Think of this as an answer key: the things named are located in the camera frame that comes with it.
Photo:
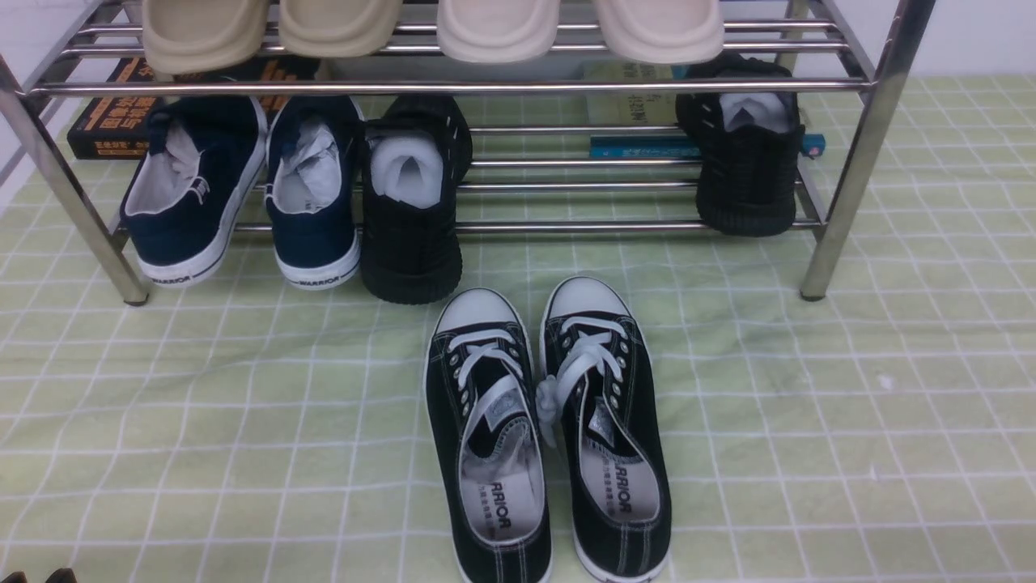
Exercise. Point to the black canvas sneaker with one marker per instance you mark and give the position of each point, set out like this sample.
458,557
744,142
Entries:
596,400
478,391

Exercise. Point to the stainless steel shoe rack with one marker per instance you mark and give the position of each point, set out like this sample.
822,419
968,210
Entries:
808,25

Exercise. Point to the black knit sneaker, left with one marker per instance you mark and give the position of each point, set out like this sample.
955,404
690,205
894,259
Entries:
416,155

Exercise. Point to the black knit sneaker, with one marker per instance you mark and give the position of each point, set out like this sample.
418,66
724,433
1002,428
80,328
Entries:
416,155
750,144

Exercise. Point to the pale green book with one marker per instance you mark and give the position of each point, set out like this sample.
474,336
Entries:
631,109

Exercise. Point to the teal book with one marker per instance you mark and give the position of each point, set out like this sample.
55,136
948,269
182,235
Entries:
643,147

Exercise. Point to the navy canvas sneaker, inner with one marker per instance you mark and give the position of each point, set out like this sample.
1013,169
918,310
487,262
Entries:
313,153

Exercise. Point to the navy canvas sneaker, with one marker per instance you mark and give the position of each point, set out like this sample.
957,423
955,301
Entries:
313,153
204,155

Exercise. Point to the cream slipper, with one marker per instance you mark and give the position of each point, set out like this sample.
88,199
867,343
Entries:
662,32
496,32

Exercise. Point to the black knit sneaker, right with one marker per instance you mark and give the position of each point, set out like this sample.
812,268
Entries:
750,144

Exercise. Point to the cream slipper, far right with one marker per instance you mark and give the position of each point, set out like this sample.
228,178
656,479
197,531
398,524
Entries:
662,32

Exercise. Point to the tan slipper, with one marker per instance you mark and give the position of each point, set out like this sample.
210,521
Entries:
336,29
188,37

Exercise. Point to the navy canvas sneaker, outer left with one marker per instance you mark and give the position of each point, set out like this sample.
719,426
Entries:
204,155

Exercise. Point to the tan slipper, far left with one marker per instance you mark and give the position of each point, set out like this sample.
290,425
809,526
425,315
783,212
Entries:
188,37

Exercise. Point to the black and orange book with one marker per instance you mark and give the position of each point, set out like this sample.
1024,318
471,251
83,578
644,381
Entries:
112,128

